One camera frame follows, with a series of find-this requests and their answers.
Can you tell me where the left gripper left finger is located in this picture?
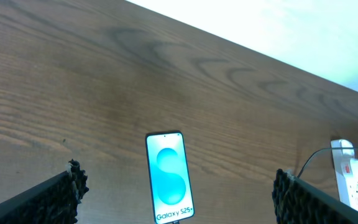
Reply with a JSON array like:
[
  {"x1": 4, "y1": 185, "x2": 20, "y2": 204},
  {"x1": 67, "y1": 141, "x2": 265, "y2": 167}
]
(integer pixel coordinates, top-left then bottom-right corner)
[{"x1": 0, "y1": 159, "x2": 89, "y2": 224}]

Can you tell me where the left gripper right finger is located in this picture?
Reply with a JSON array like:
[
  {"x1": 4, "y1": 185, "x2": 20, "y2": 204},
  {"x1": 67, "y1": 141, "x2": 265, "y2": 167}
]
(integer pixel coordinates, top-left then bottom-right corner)
[{"x1": 272, "y1": 169, "x2": 358, "y2": 224}]

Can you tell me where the blue Galaxy smartphone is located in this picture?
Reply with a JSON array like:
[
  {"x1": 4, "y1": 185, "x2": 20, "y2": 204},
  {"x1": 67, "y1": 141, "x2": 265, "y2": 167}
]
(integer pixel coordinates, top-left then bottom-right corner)
[{"x1": 145, "y1": 130, "x2": 195, "y2": 223}]

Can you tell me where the white power strip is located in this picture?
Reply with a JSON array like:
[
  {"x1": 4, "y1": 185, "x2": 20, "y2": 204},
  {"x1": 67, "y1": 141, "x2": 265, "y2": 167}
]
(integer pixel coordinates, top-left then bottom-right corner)
[{"x1": 331, "y1": 139, "x2": 358, "y2": 211}]

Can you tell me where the black USB charging cable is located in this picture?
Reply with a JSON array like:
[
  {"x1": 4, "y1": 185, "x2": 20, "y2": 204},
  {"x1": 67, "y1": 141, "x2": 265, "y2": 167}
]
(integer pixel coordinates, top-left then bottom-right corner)
[{"x1": 296, "y1": 147, "x2": 358, "y2": 179}]

